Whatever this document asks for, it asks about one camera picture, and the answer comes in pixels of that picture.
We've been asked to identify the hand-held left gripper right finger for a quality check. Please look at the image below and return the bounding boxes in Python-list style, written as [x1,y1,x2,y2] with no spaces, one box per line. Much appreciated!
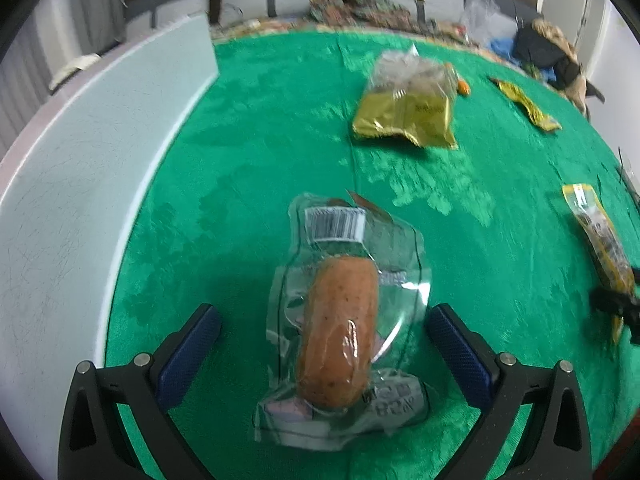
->
[426,303,593,480]

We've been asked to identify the black bag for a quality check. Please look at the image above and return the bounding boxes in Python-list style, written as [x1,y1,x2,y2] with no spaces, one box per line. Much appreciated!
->
[512,25,581,81]

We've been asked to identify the gold and clear snack packet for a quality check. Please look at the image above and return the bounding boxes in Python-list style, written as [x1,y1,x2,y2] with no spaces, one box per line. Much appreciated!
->
[351,45,460,150]

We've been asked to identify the long yellow snack packet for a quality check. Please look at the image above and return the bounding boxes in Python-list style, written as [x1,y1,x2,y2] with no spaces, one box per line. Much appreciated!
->
[561,183,637,343]

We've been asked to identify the green patterned tablecloth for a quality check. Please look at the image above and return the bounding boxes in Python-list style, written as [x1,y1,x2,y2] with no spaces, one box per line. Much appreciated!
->
[102,27,640,480]

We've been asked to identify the tan patterned cloth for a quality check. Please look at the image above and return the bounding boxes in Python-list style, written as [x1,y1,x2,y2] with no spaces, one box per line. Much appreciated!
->
[530,16,607,113]

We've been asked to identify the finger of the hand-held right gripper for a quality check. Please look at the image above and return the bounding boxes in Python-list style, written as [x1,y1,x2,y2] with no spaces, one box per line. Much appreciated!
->
[621,310,640,346]
[590,286,640,314]

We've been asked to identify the blue plastic item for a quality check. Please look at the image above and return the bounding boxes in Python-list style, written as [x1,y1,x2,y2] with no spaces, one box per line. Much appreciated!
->
[489,37,522,64]

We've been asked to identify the small yellow snack packet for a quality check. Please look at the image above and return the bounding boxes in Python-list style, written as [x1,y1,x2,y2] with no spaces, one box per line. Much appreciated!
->
[487,76,562,132]

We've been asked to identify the black cable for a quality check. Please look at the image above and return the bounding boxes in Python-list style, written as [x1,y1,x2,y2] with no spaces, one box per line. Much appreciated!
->
[616,146,640,203]

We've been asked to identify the sausage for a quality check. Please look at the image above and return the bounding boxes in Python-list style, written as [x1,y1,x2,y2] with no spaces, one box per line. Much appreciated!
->
[252,191,433,453]

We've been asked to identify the white crumpled cloth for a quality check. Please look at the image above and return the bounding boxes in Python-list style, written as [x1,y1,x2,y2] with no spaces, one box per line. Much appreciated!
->
[49,53,102,92]

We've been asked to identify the white board panel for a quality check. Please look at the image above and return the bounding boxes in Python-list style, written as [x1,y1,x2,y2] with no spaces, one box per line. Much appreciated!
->
[0,12,220,480]

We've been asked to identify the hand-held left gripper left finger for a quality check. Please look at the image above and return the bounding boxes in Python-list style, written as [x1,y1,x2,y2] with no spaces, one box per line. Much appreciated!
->
[57,303,223,480]

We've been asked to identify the clear plastic bag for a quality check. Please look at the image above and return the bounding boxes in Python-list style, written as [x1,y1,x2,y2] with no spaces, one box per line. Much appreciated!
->
[459,0,502,47]

